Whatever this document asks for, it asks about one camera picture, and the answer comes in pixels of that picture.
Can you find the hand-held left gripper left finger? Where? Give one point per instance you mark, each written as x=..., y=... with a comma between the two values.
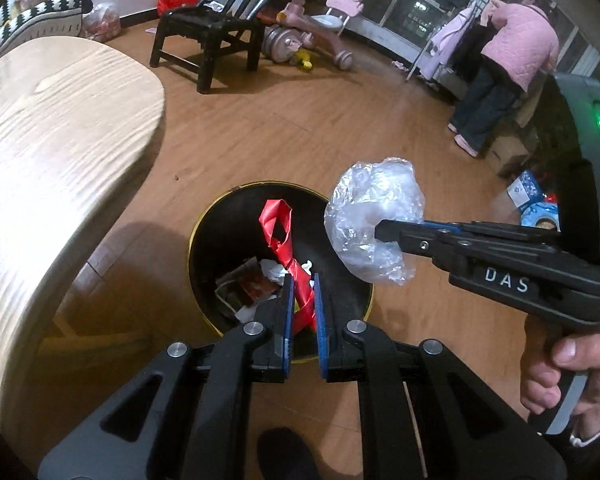
x=287, y=310

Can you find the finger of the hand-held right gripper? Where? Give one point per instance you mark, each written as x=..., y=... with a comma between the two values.
x=480, y=230
x=405, y=235

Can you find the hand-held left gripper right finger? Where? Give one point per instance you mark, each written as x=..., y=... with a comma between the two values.
x=321, y=320

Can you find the clear plastic bag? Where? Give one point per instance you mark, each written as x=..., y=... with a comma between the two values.
x=370, y=200

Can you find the red plastic strip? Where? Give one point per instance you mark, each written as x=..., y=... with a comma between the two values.
x=282, y=245

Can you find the black bin with yellow rim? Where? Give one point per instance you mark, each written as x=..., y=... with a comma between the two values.
x=230, y=230

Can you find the red printed wrapper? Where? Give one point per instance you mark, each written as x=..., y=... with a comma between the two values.
x=255, y=285

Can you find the white crumpled tissue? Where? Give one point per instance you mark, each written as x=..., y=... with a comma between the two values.
x=272, y=270

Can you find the blue printed box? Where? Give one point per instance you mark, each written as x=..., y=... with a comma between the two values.
x=527, y=190

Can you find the round blue tin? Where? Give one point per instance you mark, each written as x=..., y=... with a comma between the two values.
x=542, y=217

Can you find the cardboard box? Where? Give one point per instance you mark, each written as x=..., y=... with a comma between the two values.
x=507, y=152

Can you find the black hanging jacket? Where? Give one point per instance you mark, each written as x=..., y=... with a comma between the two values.
x=472, y=50

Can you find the pink hanging garment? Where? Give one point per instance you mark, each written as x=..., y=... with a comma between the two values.
x=445, y=40

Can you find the yellow toy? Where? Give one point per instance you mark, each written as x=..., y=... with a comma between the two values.
x=304, y=61

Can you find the pink children's tricycle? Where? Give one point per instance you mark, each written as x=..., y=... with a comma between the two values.
x=345, y=2

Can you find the black wooden chair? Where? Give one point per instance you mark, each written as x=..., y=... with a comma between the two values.
x=190, y=20

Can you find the clear bag with red goods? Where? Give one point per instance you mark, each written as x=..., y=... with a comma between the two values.
x=102, y=22

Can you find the black and white striped sofa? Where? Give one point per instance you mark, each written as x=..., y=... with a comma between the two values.
x=35, y=15

